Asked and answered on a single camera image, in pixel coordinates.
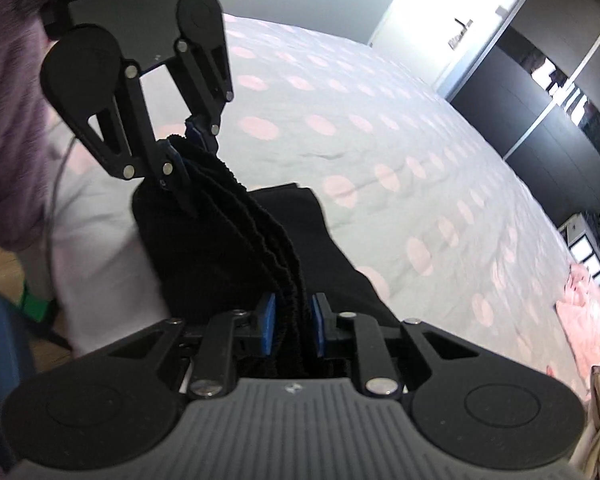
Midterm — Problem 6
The black garment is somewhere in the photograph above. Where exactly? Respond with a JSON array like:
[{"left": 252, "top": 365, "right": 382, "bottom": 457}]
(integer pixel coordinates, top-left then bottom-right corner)
[{"left": 132, "top": 136, "right": 398, "bottom": 337}]

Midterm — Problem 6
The pink patterned pillow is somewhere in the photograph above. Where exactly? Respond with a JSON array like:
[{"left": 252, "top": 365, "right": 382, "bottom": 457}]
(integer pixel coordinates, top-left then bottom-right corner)
[{"left": 555, "top": 263, "right": 600, "bottom": 377}]

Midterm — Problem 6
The grey pink-dotted bed cover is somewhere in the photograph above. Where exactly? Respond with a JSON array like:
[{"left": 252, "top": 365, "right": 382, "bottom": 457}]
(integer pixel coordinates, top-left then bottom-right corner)
[{"left": 44, "top": 12, "right": 598, "bottom": 401}]

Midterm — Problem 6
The white bedside table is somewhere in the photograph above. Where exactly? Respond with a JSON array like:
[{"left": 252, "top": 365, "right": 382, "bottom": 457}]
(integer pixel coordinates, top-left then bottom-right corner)
[{"left": 558, "top": 211, "right": 600, "bottom": 285}]

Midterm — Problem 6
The white door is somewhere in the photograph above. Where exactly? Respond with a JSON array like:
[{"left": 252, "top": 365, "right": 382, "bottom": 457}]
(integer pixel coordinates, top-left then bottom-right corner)
[{"left": 370, "top": 0, "right": 526, "bottom": 100}]

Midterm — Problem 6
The black sliding wardrobe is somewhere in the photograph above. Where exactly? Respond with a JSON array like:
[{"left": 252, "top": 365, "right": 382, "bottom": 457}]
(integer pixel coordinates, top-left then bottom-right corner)
[{"left": 451, "top": 0, "right": 600, "bottom": 224}]

